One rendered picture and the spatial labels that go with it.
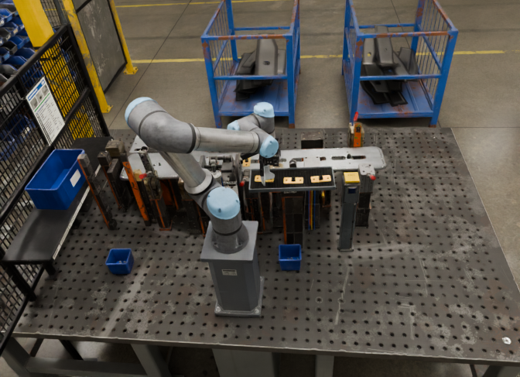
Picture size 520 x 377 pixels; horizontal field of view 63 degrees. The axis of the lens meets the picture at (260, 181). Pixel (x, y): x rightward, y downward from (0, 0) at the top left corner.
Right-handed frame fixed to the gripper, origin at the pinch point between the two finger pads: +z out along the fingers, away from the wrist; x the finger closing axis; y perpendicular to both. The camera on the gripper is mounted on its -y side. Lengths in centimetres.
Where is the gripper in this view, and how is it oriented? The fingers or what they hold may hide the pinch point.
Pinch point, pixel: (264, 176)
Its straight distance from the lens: 185.0
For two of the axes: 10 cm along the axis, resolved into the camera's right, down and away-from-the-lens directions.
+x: 1.6, -6.6, 7.4
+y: 9.8, 0.5, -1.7
